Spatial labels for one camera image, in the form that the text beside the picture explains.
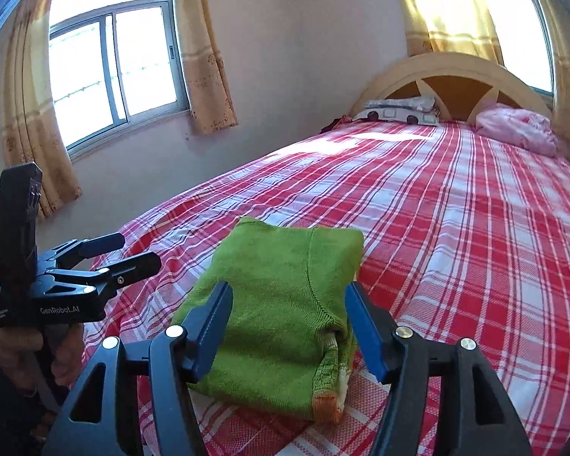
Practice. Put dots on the sliding window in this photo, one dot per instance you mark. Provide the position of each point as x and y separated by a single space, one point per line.
114 66
517 33

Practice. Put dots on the pink quilt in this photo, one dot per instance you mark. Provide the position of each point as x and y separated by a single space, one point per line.
517 128

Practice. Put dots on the grey patterned pillow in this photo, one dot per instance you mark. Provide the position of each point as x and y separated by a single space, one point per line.
399 109

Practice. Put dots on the cream wooden headboard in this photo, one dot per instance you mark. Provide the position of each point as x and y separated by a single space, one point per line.
456 64

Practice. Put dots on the yellow patterned curtain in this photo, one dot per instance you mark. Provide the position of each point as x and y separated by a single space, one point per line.
33 118
563 66
446 9
204 57

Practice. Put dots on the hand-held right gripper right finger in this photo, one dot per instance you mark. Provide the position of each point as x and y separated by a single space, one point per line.
368 337

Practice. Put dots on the bed with red plaid sheet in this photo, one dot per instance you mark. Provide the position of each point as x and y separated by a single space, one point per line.
456 247

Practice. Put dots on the green orange striped knit sweater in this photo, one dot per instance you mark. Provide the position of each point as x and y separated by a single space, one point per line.
275 304

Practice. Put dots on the person's left forearm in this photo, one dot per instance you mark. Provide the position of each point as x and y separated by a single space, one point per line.
4 422

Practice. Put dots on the person's left hand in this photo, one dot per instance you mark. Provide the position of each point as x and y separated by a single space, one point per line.
9 356

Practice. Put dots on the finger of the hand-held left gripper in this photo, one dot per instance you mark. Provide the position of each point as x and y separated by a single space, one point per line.
140 266
102 243

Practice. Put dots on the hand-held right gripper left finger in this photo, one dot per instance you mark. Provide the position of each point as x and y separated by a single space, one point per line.
209 337

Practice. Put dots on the dark red cloth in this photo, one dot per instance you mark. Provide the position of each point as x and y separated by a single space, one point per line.
335 124

